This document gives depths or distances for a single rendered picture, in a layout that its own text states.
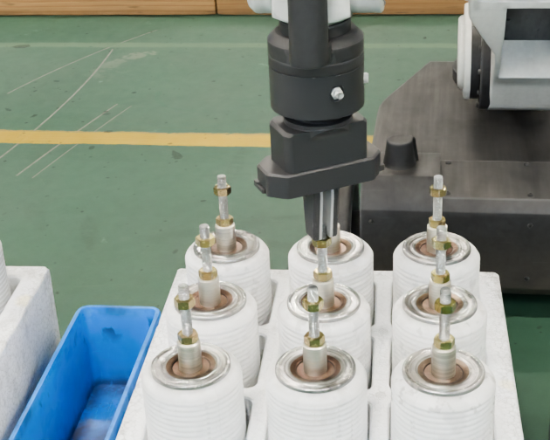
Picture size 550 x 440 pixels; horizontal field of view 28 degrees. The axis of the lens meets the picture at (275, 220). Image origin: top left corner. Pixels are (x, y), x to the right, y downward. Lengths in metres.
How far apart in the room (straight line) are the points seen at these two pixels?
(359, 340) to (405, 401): 0.13
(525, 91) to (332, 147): 0.67
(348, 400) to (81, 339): 0.50
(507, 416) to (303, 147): 0.33
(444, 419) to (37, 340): 0.56
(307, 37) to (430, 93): 0.98
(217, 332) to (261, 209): 0.80
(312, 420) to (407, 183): 0.56
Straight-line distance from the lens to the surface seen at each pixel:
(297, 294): 1.14
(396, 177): 1.50
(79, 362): 1.41
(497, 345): 1.20
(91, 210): 1.94
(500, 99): 1.67
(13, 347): 1.29
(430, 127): 1.77
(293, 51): 0.95
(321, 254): 1.10
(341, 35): 0.99
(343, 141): 1.03
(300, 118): 0.99
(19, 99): 2.52
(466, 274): 1.21
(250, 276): 1.22
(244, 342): 1.13
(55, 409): 1.33
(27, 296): 1.34
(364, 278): 1.22
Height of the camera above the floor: 0.84
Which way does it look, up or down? 27 degrees down
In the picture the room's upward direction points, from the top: 3 degrees counter-clockwise
